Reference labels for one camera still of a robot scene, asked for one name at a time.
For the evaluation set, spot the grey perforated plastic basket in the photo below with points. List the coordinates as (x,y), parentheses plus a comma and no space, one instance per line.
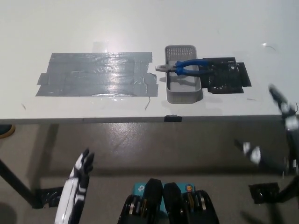
(183,91)

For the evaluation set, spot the black tape patch on table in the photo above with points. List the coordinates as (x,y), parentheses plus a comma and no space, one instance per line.
(224,75)

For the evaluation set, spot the black floor tape patch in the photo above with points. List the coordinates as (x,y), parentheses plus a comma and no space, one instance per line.
(50,196)
(262,192)

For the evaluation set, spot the round green yellow-rimmed object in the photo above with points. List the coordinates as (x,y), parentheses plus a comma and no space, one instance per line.
(5,131)

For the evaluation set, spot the grey duct tape patch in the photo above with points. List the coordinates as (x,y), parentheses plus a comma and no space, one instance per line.
(93,74)

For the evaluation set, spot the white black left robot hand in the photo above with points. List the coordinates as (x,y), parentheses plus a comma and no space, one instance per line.
(70,196)

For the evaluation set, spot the small black tape strip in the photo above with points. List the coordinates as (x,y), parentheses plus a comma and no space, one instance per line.
(172,118)

